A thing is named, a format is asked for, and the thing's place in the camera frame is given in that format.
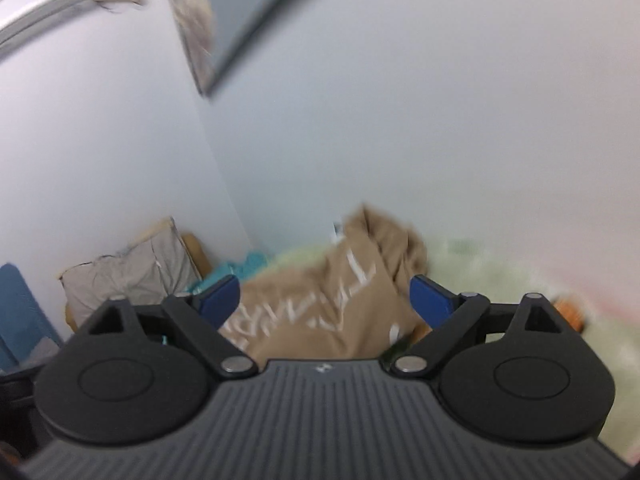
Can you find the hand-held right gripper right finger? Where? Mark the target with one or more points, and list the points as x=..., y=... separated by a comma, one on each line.
x=430, y=305

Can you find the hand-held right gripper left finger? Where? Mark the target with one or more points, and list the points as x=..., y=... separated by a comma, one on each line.
x=220, y=302

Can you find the tan t-shirt with white print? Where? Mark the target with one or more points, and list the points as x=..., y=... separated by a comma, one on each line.
x=320, y=300

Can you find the tan bed headboard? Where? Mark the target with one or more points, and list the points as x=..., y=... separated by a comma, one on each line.
x=197, y=257

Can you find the green fleece blanket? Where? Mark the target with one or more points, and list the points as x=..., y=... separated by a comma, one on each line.
x=500, y=270

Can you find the grey pillow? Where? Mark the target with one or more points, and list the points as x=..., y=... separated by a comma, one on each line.
x=130, y=275

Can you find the blue covered chair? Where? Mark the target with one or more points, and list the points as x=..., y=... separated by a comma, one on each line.
x=20, y=305

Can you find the framed leaf wall picture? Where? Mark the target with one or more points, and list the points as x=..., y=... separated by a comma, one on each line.
x=235, y=5

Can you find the white wall conduit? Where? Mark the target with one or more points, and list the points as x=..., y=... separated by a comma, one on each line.
x=45, y=12

